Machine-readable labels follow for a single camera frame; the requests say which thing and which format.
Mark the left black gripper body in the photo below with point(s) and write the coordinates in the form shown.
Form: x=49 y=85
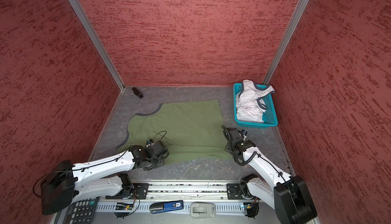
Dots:
x=155 y=163

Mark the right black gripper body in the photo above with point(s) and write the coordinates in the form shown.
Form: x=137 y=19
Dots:
x=227 y=148

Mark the teal plastic basket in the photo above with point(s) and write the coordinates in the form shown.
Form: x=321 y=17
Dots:
x=269 y=117

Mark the olive green tank top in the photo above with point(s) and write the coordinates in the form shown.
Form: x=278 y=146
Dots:
x=189 y=130

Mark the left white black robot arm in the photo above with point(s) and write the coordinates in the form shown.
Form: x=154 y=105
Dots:
x=69 y=183

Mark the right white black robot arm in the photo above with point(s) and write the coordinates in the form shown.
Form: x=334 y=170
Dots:
x=287 y=195

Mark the white grey-trimmed tank top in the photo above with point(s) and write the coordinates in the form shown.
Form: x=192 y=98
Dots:
x=250 y=104

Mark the blue black utility knife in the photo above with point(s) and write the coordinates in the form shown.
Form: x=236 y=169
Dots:
x=162 y=207

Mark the left small circuit board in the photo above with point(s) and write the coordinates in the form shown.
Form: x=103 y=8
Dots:
x=123 y=207

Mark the small circuit board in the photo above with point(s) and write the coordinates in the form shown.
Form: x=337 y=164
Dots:
x=247 y=206
x=123 y=207

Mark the right small circuit board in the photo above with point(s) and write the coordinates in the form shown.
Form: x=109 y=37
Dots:
x=247 y=206

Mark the small black stapler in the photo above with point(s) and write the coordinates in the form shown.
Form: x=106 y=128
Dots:
x=137 y=92

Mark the black calculator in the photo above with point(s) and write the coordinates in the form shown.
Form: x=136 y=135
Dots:
x=81 y=212

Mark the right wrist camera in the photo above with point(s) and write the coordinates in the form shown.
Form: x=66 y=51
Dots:
x=244 y=133

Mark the aluminium front rail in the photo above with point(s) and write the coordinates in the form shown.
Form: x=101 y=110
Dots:
x=158 y=191

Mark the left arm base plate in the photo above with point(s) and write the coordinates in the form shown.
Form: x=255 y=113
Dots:
x=141 y=190

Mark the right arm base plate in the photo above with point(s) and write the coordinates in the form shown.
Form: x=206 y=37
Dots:
x=234 y=191

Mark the left aluminium corner post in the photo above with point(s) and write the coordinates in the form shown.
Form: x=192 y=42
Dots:
x=83 y=18

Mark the aluminium corner post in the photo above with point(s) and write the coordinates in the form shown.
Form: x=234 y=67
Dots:
x=295 y=18
x=83 y=18

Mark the right aluminium corner post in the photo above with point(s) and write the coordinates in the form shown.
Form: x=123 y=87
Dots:
x=295 y=18

